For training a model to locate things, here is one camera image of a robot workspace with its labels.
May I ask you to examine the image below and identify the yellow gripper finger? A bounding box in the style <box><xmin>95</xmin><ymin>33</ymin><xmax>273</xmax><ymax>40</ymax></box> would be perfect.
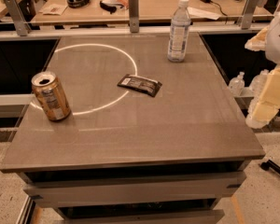
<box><xmin>245</xmin><ymin>64</ymin><xmax>280</xmax><ymax>129</ymax></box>
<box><xmin>245</xmin><ymin>26</ymin><xmax>269</xmax><ymax>51</ymax></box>

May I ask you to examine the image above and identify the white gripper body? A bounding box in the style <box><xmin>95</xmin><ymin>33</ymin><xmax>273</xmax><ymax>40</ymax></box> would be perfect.
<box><xmin>265</xmin><ymin>11</ymin><xmax>280</xmax><ymax>64</ymax></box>

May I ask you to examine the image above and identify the black rxbar chocolate wrapper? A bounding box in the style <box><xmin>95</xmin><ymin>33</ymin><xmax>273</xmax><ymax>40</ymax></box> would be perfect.
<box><xmin>118</xmin><ymin>75</ymin><xmax>162</xmax><ymax>97</ymax></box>

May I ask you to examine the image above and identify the small plastic bottle behind table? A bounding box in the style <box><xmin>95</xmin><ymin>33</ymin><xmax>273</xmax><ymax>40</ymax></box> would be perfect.
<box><xmin>229</xmin><ymin>72</ymin><xmax>245</xmax><ymax>96</ymax></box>

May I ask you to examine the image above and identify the clear plastic water bottle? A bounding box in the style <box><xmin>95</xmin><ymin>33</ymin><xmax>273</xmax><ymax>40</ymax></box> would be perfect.
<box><xmin>167</xmin><ymin>0</ymin><xmax>191</xmax><ymax>63</ymax></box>

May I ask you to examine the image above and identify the white paper sheet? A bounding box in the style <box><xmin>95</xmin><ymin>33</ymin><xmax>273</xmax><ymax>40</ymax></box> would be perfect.
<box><xmin>188</xmin><ymin>7</ymin><xmax>220</xmax><ymax>21</ymax></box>

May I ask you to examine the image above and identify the black chair leg caster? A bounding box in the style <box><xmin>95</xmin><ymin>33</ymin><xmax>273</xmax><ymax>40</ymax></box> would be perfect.
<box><xmin>260</xmin><ymin>160</ymin><xmax>280</xmax><ymax>174</ymax></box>

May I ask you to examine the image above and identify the upper cabinet drawer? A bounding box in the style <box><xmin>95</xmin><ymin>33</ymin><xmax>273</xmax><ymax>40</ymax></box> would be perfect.
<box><xmin>24</xmin><ymin>172</ymin><xmax>245</xmax><ymax>207</ymax></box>

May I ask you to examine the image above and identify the gold soda can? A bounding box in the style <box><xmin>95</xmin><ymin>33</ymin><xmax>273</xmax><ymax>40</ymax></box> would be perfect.
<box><xmin>31</xmin><ymin>71</ymin><xmax>71</xmax><ymax>121</ymax></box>

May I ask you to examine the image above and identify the grey metal bracket right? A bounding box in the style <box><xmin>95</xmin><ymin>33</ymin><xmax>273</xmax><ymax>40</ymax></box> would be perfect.
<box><xmin>239</xmin><ymin>0</ymin><xmax>259</xmax><ymax>30</ymax></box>

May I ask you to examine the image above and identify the grey metal bracket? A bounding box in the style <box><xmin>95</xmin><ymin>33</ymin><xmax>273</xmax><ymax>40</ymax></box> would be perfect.
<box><xmin>239</xmin><ymin>0</ymin><xmax>259</xmax><ymax>30</ymax></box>
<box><xmin>3</xmin><ymin>0</ymin><xmax>31</xmax><ymax>36</ymax></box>
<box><xmin>128</xmin><ymin>0</ymin><xmax>139</xmax><ymax>33</ymax></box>

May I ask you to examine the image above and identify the grey metal bracket middle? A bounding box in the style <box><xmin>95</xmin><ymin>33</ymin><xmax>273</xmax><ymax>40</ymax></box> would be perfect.
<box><xmin>128</xmin><ymin>0</ymin><xmax>139</xmax><ymax>33</ymax></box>

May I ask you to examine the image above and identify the grey metal bracket left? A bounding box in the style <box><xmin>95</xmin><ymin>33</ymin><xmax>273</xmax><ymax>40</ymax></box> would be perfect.
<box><xmin>3</xmin><ymin>0</ymin><xmax>31</xmax><ymax>36</ymax></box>

